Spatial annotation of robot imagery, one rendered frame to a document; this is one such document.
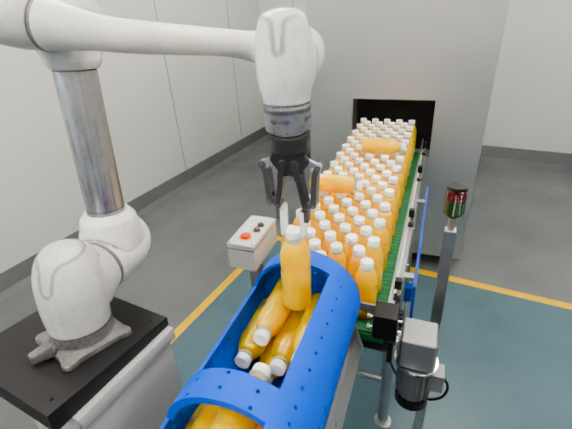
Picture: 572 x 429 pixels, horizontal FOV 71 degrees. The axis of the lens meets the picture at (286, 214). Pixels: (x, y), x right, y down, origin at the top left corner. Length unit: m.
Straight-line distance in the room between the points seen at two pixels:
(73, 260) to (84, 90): 0.41
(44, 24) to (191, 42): 0.26
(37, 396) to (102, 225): 0.42
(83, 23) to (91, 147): 0.35
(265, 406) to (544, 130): 4.78
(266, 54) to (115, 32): 0.30
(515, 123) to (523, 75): 0.51
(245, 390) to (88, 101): 0.76
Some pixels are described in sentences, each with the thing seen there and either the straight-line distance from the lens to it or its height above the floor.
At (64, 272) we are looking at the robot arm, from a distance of 1.06.
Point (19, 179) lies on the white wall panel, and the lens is 3.52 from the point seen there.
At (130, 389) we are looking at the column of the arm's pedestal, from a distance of 1.22.
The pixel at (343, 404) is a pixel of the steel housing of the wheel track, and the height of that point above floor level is 0.86.
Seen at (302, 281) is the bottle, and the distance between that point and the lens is 0.93.
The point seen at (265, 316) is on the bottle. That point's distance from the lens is 0.99.
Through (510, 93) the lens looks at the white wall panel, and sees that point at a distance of 5.11.
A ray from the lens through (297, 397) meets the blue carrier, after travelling 0.78.
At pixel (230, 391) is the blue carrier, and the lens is 0.74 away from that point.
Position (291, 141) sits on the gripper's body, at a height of 1.57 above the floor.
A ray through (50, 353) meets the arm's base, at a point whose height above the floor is 1.07.
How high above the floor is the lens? 1.82
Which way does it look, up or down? 29 degrees down
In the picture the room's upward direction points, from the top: 4 degrees counter-clockwise
